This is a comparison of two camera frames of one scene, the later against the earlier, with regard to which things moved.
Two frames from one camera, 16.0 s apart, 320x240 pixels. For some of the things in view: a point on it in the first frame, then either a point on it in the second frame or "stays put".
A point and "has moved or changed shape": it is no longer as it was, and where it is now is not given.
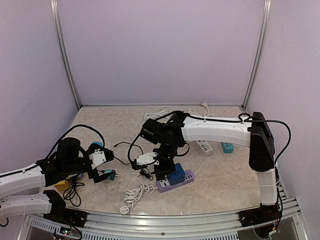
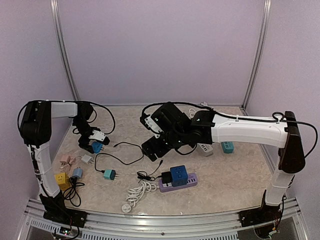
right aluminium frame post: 267,8 stays put
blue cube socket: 178,176 has moved or changed shape
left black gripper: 97,178 -> 84,144
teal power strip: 227,148 stays put
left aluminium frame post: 56,14 stays put
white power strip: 205,148 stays put
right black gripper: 167,169 -> 149,152
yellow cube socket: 63,185 stays put
